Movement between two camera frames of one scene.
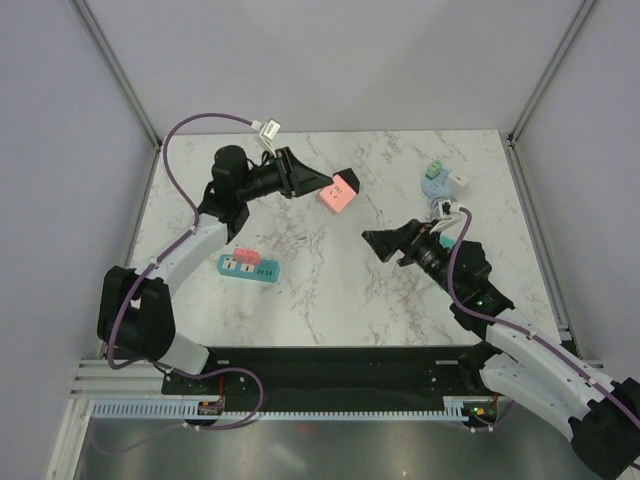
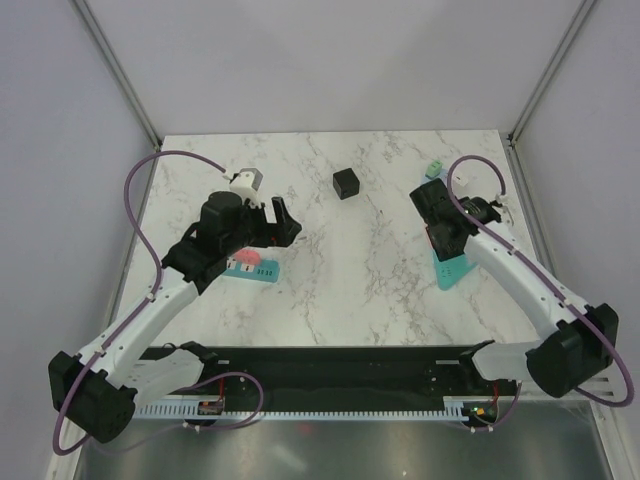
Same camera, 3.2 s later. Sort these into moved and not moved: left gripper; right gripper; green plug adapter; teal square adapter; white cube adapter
Moved: right gripper; left gripper
Not moved: green plug adapter; teal square adapter; white cube adapter
